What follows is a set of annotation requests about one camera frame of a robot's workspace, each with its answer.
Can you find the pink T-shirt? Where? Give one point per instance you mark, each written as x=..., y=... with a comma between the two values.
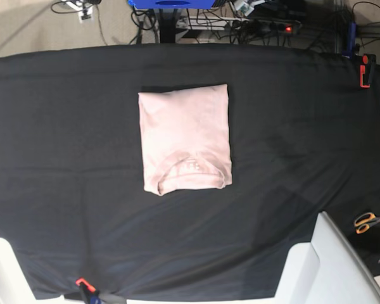
x=185, y=139

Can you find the black table cloth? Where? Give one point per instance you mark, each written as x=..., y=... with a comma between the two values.
x=305, y=138

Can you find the white power strip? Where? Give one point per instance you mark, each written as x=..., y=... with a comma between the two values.
x=221, y=24

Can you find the black stand pole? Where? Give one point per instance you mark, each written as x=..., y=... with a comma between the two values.
x=167, y=19

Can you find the blue plastic box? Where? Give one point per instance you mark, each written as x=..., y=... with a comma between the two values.
x=171, y=4

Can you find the red black clamp bottom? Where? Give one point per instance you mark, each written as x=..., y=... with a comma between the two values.
x=89, y=294

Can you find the red black clamp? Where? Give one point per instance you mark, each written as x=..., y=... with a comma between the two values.
x=89, y=294
x=367, y=68

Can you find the red black clamp right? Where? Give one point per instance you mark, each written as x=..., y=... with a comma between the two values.
x=367, y=68

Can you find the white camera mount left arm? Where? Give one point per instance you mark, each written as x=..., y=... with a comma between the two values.
x=244, y=7

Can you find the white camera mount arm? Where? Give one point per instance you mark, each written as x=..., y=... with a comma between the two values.
x=244, y=7
x=85, y=12

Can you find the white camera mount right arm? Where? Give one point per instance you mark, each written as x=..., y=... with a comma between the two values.
x=85, y=12

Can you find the white table frame right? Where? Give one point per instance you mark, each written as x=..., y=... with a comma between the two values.
x=326, y=270

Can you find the white table frame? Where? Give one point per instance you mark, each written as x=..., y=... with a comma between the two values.
x=326, y=270
x=14, y=287

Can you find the orange handled scissors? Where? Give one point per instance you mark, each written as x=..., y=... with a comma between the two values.
x=364, y=222

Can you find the white table frame left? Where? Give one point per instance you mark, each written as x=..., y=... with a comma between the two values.
x=14, y=287

